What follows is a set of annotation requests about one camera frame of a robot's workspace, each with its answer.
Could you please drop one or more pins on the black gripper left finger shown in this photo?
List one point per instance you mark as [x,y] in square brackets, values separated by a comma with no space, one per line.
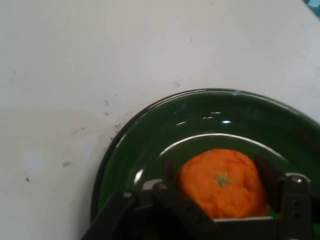
[150,212]

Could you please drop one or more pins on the dark green glossy plate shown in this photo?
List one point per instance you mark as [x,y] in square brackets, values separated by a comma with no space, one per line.
[200,120]

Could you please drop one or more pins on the orange toy mandarin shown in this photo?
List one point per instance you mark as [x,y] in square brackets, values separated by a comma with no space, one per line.
[225,195]

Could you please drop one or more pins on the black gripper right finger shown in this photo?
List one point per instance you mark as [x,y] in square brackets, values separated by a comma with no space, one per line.
[297,207]

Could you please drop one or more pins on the blue giant building brick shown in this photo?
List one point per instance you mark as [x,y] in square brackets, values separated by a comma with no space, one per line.
[313,3]

